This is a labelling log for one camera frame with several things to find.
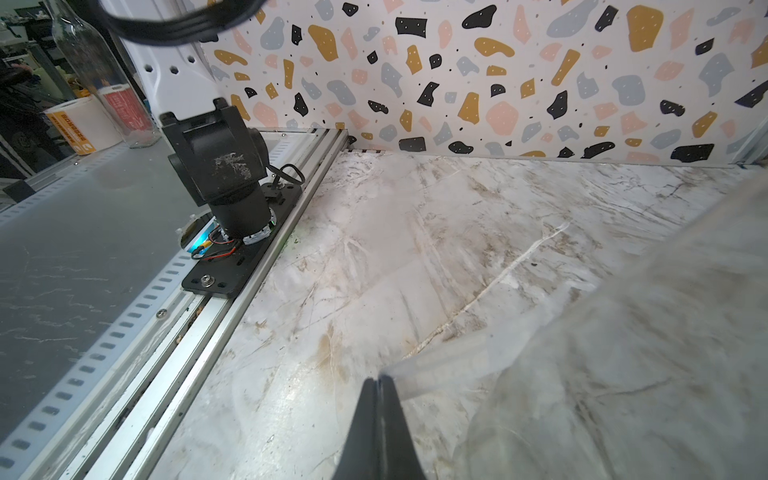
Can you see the aluminium front rail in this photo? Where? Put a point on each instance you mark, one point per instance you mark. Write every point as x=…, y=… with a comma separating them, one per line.
x=106, y=319

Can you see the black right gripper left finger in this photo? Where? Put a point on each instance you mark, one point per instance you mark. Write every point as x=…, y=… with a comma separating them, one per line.
x=359, y=456

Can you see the red white label roll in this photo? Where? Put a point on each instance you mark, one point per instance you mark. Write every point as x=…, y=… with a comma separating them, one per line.
x=123, y=100

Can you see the clear glass bottle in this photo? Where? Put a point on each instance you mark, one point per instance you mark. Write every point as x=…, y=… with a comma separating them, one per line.
x=660, y=373

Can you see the aluminium right corner post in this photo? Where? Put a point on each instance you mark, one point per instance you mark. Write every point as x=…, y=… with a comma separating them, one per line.
x=754, y=150

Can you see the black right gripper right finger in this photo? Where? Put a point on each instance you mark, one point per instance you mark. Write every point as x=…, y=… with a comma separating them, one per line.
x=397, y=458

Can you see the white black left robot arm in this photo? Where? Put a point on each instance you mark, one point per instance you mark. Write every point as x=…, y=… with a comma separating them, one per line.
x=218, y=159

